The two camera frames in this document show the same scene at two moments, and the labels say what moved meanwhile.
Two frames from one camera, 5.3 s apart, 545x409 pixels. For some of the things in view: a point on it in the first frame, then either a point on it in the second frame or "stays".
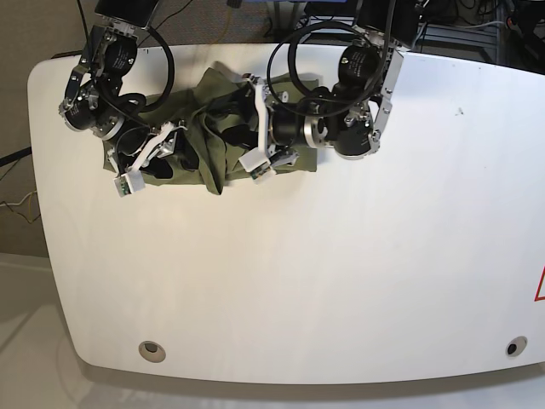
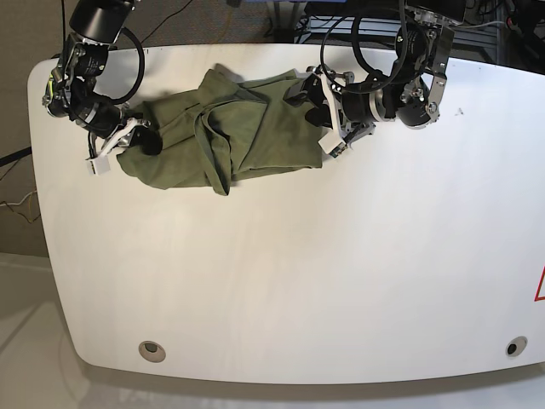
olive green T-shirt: [219, 131] stays
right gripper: [290, 123] to [376, 105]
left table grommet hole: [152, 351] stays
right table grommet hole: [516, 346] stays
